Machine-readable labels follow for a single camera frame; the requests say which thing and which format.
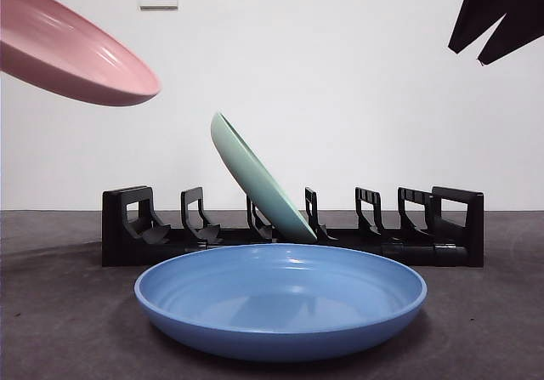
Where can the pink round plate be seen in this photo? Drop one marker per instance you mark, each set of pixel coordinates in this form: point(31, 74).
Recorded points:
point(64, 57)

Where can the light green round plate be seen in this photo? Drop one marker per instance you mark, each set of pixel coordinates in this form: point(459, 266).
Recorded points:
point(259, 184)

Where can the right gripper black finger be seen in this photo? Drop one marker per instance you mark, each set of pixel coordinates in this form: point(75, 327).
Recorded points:
point(480, 10)
point(518, 27)

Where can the blue round plate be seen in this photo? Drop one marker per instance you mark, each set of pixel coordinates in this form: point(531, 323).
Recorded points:
point(276, 312)

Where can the black plastic dish rack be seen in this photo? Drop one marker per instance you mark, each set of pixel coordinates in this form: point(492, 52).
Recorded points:
point(123, 252)

